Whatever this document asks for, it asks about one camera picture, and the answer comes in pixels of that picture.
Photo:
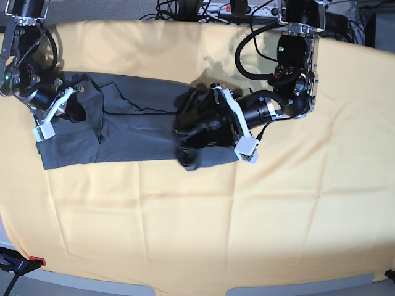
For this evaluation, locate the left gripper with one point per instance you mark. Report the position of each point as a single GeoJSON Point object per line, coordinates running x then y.
{"type": "Point", "coordinates": [211, 124]}

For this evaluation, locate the black clamp at right edge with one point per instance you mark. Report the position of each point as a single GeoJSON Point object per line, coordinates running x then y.
{"type": "Point", "coordinates": [390, 274]}

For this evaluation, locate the yellow table cloth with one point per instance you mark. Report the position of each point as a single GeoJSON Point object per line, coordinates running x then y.
{"type": "Point", "coordinates": [318, 203]}

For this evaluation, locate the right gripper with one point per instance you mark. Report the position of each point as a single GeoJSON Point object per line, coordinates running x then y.
{"type": "Point", "coordinates": [61, 95]}

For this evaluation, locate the blue clamp with red pad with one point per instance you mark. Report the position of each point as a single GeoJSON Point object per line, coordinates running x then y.
{"type": "Point", "coordinates": [14, 262]}

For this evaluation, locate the blue-grey T-shirt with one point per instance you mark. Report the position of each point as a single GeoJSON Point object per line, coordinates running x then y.
{"type": "Point", "coordinates": [127, 119]}

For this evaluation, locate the black power adapter brick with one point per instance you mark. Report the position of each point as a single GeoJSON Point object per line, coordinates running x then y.
{"type": "Point", "coordinates": [336, 23]}

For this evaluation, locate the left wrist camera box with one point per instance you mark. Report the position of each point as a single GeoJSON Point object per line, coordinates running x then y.
{"type": "Point", "coordinates": [245, 149]}

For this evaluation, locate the white power strip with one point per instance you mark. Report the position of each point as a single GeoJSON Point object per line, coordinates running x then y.
{"type": "Point", "coordinates": [224, 10]}

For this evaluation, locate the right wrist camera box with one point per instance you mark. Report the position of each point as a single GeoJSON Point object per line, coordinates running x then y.
{"type": "Point", "coordinates": [43, 132]}

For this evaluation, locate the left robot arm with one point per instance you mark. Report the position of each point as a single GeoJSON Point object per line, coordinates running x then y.
{"type": "Point", "coordinates": [294, 79]}

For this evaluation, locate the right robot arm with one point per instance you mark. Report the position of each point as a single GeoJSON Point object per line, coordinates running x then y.
{"type": "Point", "coordinates": [23, 35]}

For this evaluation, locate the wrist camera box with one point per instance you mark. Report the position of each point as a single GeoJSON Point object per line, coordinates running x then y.
{"type": "Point", "coordinates": [245, 149]}
{"type": "Point", "coordinates": [43, 132]}

